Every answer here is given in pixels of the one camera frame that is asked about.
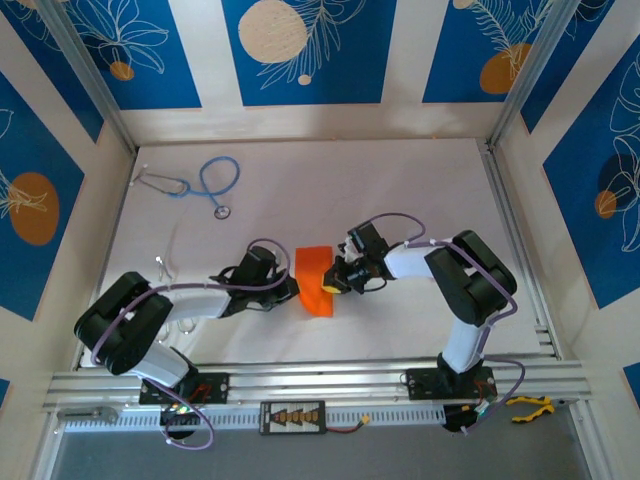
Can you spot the black controller board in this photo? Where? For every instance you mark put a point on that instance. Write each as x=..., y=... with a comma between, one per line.
x=180, y=415
x=455, y=420

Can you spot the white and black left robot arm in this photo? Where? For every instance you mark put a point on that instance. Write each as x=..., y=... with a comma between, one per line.
x=200, y=305

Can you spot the aluminium corner post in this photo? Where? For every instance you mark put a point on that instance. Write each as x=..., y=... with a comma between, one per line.
x=90, y=75
x=530, y=80

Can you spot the blue stethoscope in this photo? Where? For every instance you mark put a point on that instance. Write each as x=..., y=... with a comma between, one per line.
x=222, y=212

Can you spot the yellow and black pliers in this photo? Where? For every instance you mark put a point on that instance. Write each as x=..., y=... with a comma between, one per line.
x=545, y=406

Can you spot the aluminium side rail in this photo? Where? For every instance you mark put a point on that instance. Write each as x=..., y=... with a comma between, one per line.
x=505, y=210

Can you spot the aluminium front rail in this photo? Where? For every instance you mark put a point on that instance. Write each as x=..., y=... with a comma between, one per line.
x=320, y=385

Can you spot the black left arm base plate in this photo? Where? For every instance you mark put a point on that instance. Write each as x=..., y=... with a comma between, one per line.
x=220, y=387

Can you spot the orange cloth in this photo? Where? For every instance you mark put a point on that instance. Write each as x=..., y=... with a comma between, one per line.
x=312, y=280

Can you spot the thin metal clip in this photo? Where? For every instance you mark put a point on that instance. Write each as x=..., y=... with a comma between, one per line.
x=159, y=260

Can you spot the clear plastic clip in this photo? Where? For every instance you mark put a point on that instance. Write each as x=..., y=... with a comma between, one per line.
x=187, y=326

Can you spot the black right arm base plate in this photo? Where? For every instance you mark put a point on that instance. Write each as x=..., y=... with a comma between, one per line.
x=420, y=384

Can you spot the black power distribution board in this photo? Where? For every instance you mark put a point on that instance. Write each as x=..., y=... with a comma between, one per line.
x=292, y=416

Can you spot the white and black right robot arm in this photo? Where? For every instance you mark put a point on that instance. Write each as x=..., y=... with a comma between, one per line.
x=407, y=262

